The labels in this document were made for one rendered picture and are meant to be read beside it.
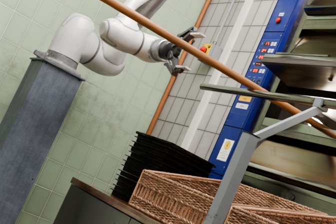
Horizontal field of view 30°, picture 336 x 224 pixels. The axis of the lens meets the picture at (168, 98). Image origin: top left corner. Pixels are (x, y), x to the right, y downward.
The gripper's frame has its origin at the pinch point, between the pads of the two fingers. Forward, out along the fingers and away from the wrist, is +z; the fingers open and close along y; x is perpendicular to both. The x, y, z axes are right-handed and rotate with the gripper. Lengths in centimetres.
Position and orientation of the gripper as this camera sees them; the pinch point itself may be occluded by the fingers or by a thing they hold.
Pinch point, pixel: (194, 51)
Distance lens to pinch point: 229.5
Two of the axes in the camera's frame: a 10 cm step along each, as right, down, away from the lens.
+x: -7.7, -4.2, -4.8
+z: 4.9, 0.9, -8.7
